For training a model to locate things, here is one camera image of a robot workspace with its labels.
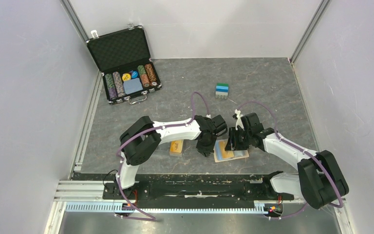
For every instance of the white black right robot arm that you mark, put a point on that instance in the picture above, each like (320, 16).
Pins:
(319, 180)

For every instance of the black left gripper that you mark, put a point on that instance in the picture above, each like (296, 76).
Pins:
(206, 150)

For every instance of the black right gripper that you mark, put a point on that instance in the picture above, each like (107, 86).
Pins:
(232, 144)

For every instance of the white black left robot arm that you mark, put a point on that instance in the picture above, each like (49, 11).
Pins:
(139, 142)

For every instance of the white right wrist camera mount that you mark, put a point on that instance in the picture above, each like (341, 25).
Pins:
(239, 123)

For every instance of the clear acrylic card tray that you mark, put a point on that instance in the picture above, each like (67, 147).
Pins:
(163, 149)

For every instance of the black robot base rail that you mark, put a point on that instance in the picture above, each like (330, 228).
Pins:
(188, 191)

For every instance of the white toothed cable rail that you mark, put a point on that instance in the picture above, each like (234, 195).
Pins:
(118, 207)

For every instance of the orange credit card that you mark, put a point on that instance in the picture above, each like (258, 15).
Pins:
(224, 155)

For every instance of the black poker chip case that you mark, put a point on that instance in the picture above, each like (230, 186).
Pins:
(124, 60)

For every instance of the blue green block stack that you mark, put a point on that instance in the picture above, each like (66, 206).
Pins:
(222, 90)

